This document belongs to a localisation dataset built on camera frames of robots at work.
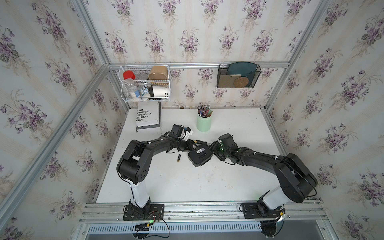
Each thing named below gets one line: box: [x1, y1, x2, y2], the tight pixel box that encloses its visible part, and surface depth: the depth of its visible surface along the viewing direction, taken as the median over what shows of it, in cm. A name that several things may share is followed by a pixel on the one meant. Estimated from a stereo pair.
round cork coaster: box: [233, 77, 249, 88], surface depth 99 cm
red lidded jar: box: [123, 70, 136, 80], surface depth 94 cm
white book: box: [136, 101, 160, 127], surface depth 109 cm
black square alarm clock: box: [187, 143, 213, 167], surface depth 92 cm
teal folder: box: [226, 61, 257, 87], surface depth 95 cm
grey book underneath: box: [136, 101, 161, 133], surface depth 106 cm
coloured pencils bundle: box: [197, 102, 214, 118], surface depth 103 cm
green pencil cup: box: [196, 114, 213, 133], surface depth 106 cm
